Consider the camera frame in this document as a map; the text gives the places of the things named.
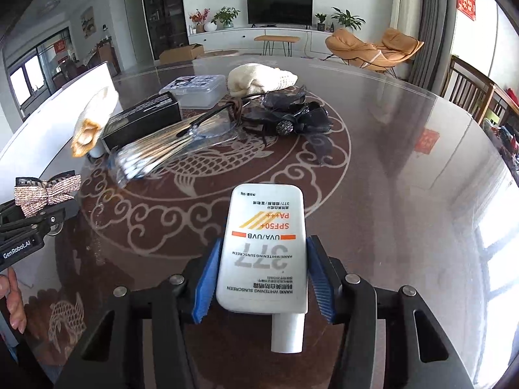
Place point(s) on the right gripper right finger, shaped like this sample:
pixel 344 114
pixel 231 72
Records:
pixel 348 300

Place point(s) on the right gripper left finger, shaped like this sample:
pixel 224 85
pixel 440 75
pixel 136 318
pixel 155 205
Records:
pixel 183 298

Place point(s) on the sparkly pink bow clip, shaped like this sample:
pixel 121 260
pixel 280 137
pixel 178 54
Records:
pixel 32 194

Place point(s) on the white sunscreen bottle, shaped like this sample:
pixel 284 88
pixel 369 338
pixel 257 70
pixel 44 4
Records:
pixel 263 263

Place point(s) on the cream knit glove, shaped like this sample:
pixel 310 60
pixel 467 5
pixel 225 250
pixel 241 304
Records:
pixel 256 78
pixel 92 121

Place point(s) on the cotton swab bag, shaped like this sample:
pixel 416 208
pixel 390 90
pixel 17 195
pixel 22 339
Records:
pixel 142 157

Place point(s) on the black rimmed glasses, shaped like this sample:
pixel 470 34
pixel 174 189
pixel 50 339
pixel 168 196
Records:
pixel 222 118

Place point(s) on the black odor bar box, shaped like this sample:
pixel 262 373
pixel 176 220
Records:
pixel 143 119

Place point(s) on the dark tulle flower hairclip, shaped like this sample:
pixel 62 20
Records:
pixel 282 113

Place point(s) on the clear plastic cartoon box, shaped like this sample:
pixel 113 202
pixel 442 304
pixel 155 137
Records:
pixel 201 92

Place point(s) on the person's left hand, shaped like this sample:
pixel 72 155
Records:
pixel 14 302

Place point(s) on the white cardboard storage box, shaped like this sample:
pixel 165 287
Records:
pixel 49 128

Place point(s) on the grey curtain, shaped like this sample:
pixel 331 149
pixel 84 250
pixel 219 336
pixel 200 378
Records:
pixel 437 24

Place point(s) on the dark wooden dining chair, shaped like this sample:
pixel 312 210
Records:
pixel 469 89

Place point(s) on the brown cardboard box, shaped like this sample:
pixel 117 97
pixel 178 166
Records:
pixel 181 54

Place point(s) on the orange lounge chair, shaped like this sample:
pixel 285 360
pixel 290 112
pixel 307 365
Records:
pixel 394 48

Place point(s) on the white tv cabinet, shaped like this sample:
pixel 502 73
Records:
pixel 310 43

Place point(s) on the orange wooden bench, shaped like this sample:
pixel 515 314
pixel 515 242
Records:
pixel 277 40

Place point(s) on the green plant right of tv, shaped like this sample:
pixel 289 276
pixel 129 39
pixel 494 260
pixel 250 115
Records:
pixel 347 20

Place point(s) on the red flower vase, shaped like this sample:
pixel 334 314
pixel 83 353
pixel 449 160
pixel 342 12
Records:
pixel 199 18

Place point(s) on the black display shelf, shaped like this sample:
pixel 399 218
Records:
pixel 166 25

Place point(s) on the green potted plant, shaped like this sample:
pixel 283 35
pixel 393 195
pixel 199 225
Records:
pixel 225 17

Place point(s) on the black flat television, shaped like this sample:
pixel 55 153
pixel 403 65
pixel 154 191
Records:
pixel 280 12

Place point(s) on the standing air conditioner cover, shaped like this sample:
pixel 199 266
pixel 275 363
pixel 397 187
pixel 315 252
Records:
pixel 406 15

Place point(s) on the red paper window decoration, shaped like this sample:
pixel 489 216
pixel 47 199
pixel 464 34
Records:
pixel 467 7

